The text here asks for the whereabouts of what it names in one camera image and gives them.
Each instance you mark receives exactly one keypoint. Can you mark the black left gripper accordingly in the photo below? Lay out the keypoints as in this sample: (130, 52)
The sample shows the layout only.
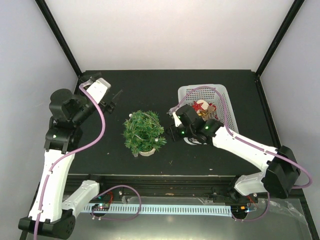
(111, 105)

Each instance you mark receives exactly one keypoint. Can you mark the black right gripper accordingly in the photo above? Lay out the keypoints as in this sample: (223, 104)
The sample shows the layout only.
(174, 136)

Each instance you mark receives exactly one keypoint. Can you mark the small green christmas tree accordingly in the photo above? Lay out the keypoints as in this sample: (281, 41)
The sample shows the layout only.
(143, 132)

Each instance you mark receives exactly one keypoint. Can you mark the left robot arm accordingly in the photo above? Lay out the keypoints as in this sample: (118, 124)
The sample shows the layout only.
(50, 215)

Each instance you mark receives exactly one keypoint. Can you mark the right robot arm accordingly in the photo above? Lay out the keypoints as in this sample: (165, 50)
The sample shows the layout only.
(277, 170)

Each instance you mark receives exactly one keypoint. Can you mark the red star tree topper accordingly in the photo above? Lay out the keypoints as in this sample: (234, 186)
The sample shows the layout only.
(197, 106)

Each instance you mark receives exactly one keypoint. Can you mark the white tree pot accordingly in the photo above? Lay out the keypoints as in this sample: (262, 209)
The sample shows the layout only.
(147, 153)

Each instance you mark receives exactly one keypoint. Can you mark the gold gift box ornament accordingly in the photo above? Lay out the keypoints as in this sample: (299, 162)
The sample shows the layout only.
(203, 114)

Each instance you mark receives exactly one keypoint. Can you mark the white perforated plastic basket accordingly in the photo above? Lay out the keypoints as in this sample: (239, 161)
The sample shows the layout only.
(215, 100)

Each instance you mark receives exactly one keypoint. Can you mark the white round foam ornament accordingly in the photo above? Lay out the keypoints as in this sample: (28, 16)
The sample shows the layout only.
(205, 104)

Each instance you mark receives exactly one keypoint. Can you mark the burlap bow ornament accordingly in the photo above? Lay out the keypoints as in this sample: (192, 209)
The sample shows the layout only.
(211, 109)

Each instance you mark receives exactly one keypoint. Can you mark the red berry sprig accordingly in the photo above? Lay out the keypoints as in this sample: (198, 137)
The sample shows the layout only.
(216, 115)

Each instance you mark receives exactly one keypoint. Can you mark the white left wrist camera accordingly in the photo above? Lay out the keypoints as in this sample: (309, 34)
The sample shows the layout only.
(98, 89)

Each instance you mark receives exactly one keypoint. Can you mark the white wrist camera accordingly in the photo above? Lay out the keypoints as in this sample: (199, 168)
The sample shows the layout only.
(98, 89)
(173, 113)

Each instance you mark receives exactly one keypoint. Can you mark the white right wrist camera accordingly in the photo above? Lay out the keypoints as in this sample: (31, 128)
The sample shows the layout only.
(173, 113)

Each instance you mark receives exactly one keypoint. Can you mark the light blue cable duct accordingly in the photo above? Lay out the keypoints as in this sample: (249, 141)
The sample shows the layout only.
(160, 209)

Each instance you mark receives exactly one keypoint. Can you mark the black frame post left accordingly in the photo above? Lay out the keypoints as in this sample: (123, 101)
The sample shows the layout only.
(47, 14)

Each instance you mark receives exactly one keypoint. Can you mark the black frame post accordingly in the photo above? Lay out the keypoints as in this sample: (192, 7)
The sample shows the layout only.
(47, 14)
(281, 32)

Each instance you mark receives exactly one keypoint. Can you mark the black frame post right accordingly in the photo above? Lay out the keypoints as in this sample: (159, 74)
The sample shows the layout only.
(281, 32)

